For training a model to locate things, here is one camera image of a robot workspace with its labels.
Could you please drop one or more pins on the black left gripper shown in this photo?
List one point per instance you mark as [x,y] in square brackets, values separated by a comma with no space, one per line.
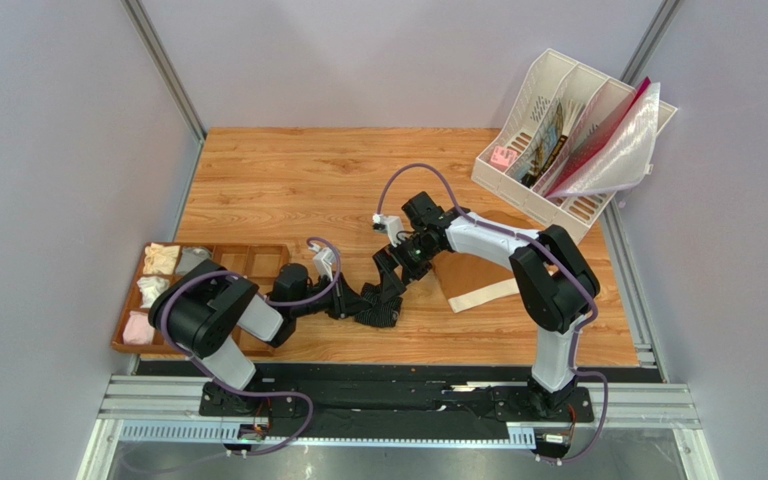
[345,302]

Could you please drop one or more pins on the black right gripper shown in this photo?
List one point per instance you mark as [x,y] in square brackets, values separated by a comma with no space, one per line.
[391,264]

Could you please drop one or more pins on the black striped underwear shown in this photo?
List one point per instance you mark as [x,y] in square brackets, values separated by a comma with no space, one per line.
[381,314]

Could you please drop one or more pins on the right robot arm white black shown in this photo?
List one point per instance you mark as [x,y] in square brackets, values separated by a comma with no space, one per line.
[556,285]

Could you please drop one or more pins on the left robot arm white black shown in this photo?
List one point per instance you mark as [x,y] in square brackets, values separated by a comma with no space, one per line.
[198,314]

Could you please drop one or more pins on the orange ribbed underwear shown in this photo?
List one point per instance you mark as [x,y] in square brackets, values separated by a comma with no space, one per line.
[468,281]

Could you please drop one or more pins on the grey rolled underwear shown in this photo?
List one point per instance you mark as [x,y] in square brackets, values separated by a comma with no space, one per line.
[191,257]

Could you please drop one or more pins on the cream rolled underwear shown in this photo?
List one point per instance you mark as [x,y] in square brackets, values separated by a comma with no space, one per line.
[160,259]

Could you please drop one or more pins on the white rolled underwear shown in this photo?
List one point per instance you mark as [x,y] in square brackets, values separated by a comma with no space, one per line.
[150,288]

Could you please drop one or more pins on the pink rolled underwear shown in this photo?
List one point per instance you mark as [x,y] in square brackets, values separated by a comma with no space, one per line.
[137,329]

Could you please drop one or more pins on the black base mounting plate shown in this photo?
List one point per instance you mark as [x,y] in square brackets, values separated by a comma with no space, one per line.
[389,402]

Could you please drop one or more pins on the pink sticky note pad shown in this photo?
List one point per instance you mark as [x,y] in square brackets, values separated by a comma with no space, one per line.
[502,157]

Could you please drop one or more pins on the wooden compartment tray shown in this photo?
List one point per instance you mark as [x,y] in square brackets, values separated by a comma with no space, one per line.
[258,263]

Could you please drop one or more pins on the illustrated booklet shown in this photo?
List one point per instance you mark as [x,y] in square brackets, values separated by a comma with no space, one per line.
[553,132]

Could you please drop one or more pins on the white plastic file rack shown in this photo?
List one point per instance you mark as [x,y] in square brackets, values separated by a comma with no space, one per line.
[551,76]

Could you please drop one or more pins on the red plastic folder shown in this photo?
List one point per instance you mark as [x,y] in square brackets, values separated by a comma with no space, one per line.
[600,118]

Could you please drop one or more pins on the clear bubble plastic folder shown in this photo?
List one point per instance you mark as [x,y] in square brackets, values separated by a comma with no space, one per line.
[625,160]

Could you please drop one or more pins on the aluminium rail frame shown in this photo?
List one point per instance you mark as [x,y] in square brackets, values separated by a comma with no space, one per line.
[647,429]

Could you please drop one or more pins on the left aluminium corner post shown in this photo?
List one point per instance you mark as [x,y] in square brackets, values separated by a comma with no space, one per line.
[140,18]

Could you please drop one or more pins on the aluminium corner post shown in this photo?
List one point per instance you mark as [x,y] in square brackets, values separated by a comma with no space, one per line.
[140,18]
[649,42]

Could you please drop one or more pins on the right aluminium corner post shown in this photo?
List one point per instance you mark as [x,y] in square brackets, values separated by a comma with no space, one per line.
[649,42]

